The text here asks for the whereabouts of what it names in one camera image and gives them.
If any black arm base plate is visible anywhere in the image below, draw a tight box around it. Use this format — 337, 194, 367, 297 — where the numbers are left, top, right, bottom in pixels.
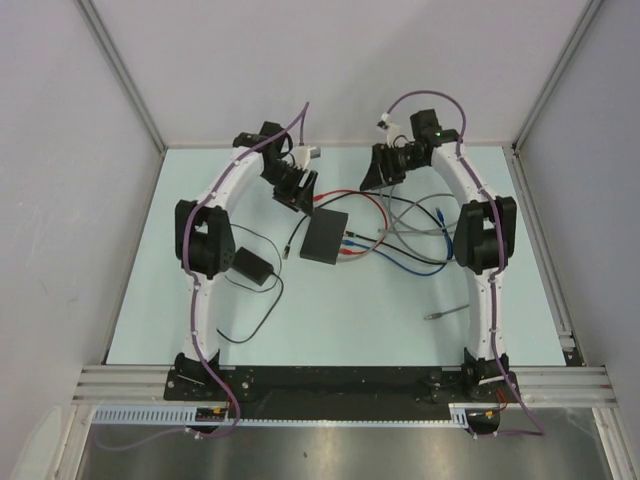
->
164, 364, 524, 434

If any aluminium front frame rail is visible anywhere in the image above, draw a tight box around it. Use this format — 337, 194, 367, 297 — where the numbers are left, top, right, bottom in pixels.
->
73, 365, 617, 408

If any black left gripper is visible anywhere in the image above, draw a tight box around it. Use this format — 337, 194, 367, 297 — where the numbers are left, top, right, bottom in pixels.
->
259, 160, 316, 217

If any thin black power cable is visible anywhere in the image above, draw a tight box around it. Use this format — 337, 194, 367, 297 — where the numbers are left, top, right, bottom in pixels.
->
214, 224, 285, 345

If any grey slotted cable duct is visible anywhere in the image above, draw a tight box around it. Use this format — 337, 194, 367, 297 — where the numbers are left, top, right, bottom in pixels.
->
93, 405, 468, 428

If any black flat ethernet cable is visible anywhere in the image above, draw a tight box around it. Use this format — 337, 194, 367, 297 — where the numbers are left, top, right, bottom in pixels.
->
283, 194, 456, 264

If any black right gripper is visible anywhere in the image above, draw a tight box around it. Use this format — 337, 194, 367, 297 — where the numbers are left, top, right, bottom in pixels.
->
361, 143, 428, 192

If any blue ethernet cable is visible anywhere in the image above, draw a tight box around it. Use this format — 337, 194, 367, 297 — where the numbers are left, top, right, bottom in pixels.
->
339, 204, 454, 279

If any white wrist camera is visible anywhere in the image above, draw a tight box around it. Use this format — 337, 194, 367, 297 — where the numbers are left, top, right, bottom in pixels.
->
292, 145, 321, 170
376, 112, 401, 142

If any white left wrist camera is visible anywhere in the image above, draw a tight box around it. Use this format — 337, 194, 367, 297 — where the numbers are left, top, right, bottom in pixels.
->
292, 145, 321, 170

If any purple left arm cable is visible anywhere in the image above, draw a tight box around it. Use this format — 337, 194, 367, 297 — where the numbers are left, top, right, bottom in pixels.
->
94, 102, 310, 454

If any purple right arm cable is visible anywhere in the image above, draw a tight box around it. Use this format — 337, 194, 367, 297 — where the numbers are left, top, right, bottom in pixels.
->
387, 89, 546, 437

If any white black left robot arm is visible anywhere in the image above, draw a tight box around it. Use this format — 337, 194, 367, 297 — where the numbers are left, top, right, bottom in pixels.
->
173, 122, 321, 400

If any red ethernet cable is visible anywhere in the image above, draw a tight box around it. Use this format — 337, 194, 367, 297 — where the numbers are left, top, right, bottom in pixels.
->
312, 188, 390, 256

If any black network switch box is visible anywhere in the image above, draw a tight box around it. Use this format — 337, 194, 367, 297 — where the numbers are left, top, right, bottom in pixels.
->
299, 208, 349, 265

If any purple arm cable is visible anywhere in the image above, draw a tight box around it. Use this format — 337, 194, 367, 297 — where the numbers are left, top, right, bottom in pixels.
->
94, 102, 310, 454
387, 89, 546, 437

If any black power adapter brick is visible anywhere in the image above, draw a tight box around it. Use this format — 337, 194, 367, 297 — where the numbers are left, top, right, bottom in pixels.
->
231, 247, 274, 286

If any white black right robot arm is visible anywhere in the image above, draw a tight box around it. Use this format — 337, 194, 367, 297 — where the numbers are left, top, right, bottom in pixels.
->
360, 109, 517, 401

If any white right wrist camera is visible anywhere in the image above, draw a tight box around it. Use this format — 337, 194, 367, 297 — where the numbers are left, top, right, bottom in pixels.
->
376, 112, 401, 142

